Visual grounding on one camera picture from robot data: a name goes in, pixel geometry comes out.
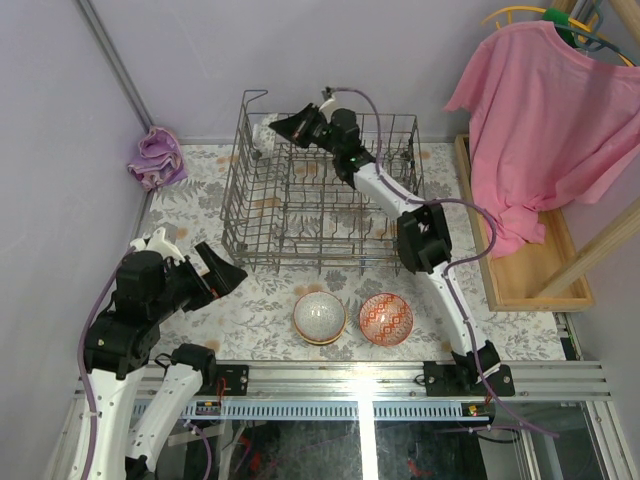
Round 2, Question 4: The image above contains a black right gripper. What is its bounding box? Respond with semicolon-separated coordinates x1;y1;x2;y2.
268;104;341;158

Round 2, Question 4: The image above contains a grey dotted bowl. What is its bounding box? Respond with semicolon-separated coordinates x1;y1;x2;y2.
293;291;347;339

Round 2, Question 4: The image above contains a yellow floral bowl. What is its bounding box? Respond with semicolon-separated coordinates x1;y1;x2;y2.
295;327;345;346

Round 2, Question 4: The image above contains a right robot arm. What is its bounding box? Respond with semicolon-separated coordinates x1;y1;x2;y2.
269;104;501;395

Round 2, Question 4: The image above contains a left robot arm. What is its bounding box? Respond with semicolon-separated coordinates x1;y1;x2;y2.
69;239;248;479

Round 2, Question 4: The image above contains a floral table mat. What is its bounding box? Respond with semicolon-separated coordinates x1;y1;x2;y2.
132;142;569;362

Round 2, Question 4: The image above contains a purple crumpled cloth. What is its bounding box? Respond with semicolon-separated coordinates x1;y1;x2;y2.
127;126;188;192

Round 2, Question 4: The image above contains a red diamond patterned bowl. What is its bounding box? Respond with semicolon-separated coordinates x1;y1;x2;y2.
359;293;414;347

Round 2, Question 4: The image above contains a yellow clothes hanger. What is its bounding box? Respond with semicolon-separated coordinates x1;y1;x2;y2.
481;1;639;67

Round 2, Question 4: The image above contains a pink t-shirt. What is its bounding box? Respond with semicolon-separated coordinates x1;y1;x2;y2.
446;21;639;258

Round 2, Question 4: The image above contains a teal clothes hanger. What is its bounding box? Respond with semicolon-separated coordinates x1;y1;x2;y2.
541;8;635;66

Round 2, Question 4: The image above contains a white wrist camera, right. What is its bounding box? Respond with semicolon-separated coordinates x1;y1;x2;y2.
319;87;339;122

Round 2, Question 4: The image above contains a white wrist camera,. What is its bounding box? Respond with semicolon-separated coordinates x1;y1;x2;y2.
319;87;339;122
129;227;186;262

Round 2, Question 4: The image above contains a white wrist camera, left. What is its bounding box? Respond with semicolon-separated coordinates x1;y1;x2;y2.
129;227;186;262

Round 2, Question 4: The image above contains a grey wire dish rack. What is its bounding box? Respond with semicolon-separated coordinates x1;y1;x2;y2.
221;89;402;272

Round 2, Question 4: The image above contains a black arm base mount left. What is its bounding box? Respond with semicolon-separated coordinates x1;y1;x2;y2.
213;364;250;398

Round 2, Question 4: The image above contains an aluminium frame rail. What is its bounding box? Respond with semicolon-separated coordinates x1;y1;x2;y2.
245;361;612;402

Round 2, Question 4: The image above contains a slotted cable duct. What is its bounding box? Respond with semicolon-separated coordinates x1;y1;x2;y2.
132;399;496;422

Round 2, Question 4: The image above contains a corner aluminium post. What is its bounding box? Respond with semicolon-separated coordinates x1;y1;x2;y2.
73;0;153;131

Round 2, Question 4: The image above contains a wooden tray frame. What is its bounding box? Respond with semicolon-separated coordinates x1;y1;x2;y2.
453;133;595;313

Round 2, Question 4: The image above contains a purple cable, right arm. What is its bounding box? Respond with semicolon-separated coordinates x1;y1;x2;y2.
327;85;561;441

